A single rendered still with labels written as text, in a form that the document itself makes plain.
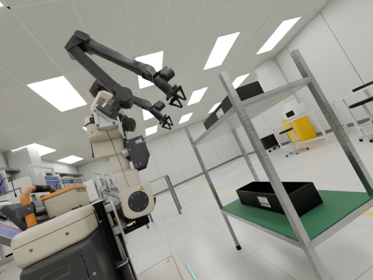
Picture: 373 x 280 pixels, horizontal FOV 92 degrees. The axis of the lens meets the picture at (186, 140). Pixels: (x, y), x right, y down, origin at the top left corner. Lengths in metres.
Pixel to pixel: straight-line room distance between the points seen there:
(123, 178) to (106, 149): 0.19
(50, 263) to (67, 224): 0.14
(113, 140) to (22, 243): 0.54
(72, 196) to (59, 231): 0.20
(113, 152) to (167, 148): 9.37
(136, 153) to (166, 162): 9.29
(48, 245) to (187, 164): 9.73
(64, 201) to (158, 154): 9.37
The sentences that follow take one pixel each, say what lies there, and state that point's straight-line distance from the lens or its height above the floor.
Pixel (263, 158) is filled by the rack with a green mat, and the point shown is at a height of 0.70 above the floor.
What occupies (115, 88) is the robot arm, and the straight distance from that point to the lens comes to 0.97.
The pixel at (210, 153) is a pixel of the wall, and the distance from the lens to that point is 10.84.
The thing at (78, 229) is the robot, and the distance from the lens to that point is 0.89.
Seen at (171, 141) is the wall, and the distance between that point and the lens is 10.48.
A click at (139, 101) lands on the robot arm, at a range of 1.44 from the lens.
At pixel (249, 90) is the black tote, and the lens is 1.05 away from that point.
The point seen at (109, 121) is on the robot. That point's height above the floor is 1.13.
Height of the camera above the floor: 0.79
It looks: 8 degrees up
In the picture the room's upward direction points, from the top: 24 degrees counter-clockwise
